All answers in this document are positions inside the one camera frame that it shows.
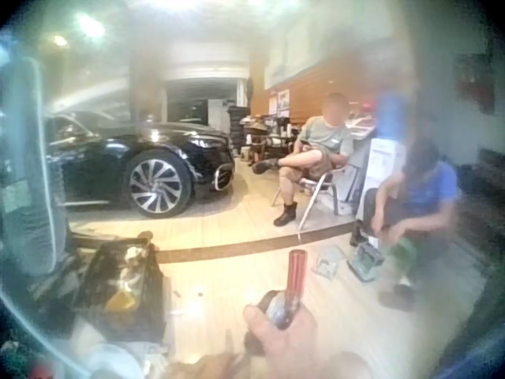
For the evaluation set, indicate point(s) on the person's right hand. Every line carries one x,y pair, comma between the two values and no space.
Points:
288,347

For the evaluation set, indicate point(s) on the person's left hand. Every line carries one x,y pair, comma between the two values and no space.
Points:
209,367

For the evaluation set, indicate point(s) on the clear plastic packaging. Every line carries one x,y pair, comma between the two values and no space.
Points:
328,261

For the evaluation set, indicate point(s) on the white round container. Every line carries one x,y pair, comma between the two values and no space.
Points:
112,363

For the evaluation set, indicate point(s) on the yellow item in bag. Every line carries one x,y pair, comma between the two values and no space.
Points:
121,302

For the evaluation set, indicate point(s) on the green power tool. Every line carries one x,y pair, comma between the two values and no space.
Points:
400,252

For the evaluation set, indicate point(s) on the metal chair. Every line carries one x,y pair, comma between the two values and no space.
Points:
315,191

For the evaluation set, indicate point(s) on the cluttered table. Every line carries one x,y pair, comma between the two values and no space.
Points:
272,136

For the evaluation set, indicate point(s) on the stack of black tires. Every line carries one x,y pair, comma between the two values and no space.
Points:
238,130

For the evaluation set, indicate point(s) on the black car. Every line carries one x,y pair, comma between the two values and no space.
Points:
118,162

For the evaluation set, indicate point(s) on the blue item on carton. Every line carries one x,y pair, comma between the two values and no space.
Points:
390,114

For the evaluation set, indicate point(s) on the large white fan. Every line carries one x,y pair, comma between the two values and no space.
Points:
27,169

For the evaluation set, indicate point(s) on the ceiling light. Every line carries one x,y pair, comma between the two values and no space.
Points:
60,40
90,23

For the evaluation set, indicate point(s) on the wall poster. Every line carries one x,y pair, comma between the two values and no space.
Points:
280,102

